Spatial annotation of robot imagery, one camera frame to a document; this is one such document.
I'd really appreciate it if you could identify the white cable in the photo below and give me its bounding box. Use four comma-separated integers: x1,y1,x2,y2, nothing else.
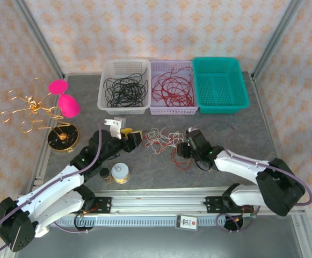
144,127,185,156

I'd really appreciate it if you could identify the small dark jar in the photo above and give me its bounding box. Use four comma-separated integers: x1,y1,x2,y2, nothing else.
99,167,112,184

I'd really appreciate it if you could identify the tin can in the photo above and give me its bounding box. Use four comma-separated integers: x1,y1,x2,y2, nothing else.
111,163,131,185

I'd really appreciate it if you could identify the lilac plastic basket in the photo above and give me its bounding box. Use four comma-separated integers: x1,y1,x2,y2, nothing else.
149,59,199,116

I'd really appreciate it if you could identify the pink hourglass-shaped object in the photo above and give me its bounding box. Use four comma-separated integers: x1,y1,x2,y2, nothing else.
48,80,81,119

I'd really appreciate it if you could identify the white plastic basket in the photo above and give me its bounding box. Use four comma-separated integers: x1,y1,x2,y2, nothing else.
97,59,153,116

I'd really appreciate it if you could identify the label card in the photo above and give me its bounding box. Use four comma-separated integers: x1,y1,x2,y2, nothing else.
175,214,199,231

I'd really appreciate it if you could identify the teal plastic basket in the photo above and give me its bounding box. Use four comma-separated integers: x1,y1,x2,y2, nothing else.
192,56,250,114

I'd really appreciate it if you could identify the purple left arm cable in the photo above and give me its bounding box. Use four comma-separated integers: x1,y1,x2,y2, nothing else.
0,124,111,258

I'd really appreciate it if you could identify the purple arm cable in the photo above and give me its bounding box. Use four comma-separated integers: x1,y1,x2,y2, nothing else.
0,124,111,258
190,119,312,234

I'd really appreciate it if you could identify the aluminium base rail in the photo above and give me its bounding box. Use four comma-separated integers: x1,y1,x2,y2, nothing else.
17,186,306,216

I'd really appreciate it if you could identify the grey slotted cable duct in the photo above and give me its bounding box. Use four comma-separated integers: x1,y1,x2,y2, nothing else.
52,216,228,227

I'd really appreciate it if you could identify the gold wire stand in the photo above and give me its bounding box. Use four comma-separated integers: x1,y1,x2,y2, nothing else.
0,77,81,153

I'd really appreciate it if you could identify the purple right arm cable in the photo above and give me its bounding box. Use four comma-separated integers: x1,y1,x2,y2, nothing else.
190,119,312,234

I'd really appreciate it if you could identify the aluminium frame post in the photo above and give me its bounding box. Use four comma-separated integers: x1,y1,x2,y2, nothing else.
11,0,66,79
251,0,304,80

